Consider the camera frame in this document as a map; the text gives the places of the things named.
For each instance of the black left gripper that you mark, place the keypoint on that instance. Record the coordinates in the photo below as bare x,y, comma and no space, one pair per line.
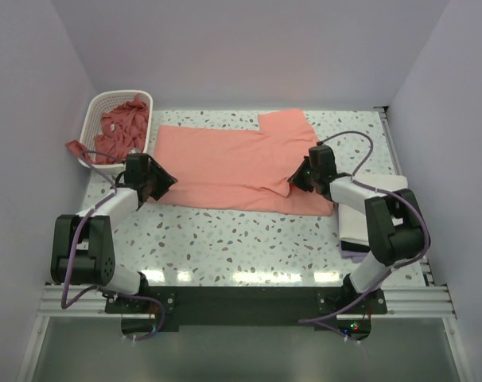
165,180

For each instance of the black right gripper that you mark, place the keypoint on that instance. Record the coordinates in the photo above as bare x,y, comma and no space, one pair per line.
296,179

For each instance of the salmon pink t shirt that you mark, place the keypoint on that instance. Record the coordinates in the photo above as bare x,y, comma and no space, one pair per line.
244,170

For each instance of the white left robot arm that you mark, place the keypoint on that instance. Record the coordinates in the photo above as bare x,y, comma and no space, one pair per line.
83,251

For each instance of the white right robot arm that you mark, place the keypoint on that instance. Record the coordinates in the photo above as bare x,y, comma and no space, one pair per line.
396,231

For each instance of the dark red t shirt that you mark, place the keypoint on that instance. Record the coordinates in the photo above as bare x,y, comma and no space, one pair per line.
123,131

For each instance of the white folded t shirt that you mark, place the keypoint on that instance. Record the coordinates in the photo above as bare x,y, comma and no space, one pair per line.
352,224

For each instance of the white perforated plastic basket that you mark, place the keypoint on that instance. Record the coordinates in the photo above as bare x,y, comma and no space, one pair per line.
94,119

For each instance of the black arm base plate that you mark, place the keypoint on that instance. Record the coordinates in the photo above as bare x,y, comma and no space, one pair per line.
168,308

